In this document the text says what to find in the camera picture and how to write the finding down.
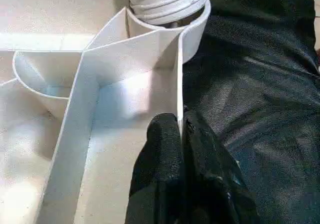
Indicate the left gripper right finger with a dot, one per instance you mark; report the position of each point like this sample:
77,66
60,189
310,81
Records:
210,184

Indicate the white plastic table top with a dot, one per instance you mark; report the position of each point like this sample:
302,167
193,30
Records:
87,109

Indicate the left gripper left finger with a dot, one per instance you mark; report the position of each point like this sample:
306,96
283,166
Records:
160,171

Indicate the white plastic table leg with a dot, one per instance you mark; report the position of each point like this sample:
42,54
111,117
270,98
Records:
165,4

